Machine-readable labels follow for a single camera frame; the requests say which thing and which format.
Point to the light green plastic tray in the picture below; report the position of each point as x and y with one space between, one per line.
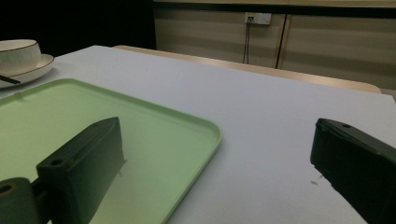
162 146

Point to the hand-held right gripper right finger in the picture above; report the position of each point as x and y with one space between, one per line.
358 161

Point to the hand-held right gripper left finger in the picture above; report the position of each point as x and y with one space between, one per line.
84 165

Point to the white plate with dark rim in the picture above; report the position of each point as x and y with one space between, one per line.
34 70

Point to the black chopstick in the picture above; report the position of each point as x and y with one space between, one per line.
8 80

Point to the white table cover sheet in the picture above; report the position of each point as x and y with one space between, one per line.
264 124

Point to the white wall socket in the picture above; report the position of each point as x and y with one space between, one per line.
258 18

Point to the white ribbed bowl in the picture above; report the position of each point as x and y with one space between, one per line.
17 54

